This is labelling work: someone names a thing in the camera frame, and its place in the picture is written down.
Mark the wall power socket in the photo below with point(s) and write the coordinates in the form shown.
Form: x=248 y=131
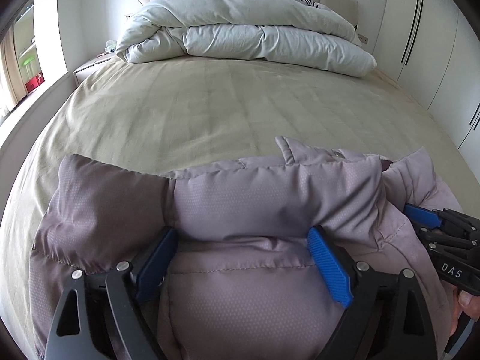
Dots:
x=363 y=39

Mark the white wardrobe with dark handles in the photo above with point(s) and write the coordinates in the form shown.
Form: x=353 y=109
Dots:
x=431 y=50

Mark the mauve quilted down coat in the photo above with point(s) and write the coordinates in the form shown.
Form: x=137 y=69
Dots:
x=242 y=284

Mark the white folded duvet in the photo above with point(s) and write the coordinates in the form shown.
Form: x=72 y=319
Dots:
x=279 y=31

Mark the white bedside table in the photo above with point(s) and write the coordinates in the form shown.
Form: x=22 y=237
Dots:
x=91 y=66

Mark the right hand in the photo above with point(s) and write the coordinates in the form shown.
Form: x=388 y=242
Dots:
x=466 y=303

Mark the beige curtain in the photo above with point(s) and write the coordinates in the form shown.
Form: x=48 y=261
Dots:
x=11 y=79

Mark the white wall shelf unit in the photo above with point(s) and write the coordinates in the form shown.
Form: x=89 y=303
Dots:
x=25 y=43

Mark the beige bed with sheet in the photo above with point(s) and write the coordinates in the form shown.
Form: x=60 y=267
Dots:
x=162 y=116

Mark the red box on sill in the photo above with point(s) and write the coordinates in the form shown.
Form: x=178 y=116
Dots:
x=34 y=82

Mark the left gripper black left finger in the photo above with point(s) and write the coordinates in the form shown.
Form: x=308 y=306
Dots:
x=79 y=329

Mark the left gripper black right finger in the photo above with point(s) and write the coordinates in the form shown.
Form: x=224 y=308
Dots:
x=385 y=315

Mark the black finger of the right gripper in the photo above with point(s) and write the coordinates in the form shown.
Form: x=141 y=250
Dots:
x=421 y=217

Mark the green lamp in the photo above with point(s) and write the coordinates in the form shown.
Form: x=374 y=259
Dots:
x=28 y=68

